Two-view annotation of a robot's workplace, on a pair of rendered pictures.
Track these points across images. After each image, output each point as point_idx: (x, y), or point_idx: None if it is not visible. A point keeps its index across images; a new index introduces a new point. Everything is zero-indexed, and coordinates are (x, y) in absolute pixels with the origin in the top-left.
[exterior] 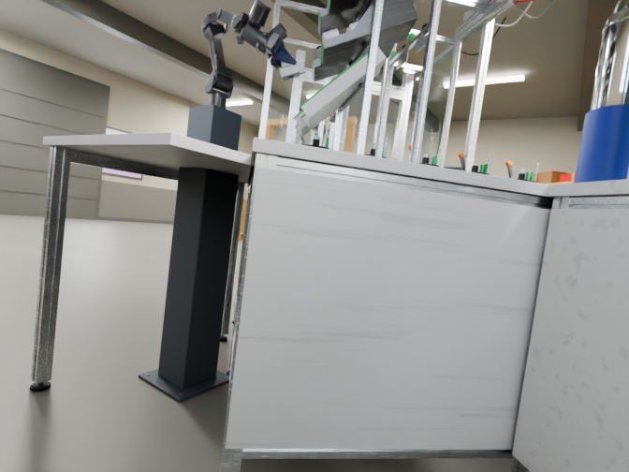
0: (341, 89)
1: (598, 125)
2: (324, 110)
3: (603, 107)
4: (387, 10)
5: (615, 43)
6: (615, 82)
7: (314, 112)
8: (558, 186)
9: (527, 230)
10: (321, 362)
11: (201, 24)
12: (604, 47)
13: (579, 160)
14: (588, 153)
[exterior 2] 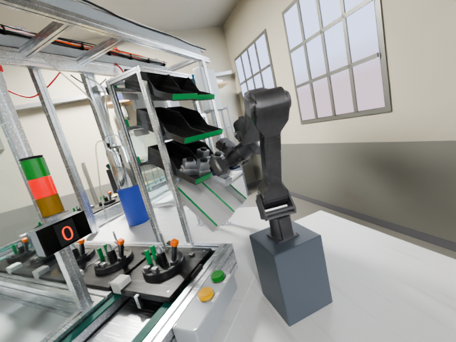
0: (225, 187)
1: (139, 191)
2: (229, 199)
3: (137, 184)
4: (198, 145)
5: (128, 159)
6: (134, 175)
7: (239, 201)
8: (189, 210)
9: None
10: None
11: (290, 97)
12: (124, 160)
13: (138, 207)
14: (141, 203)
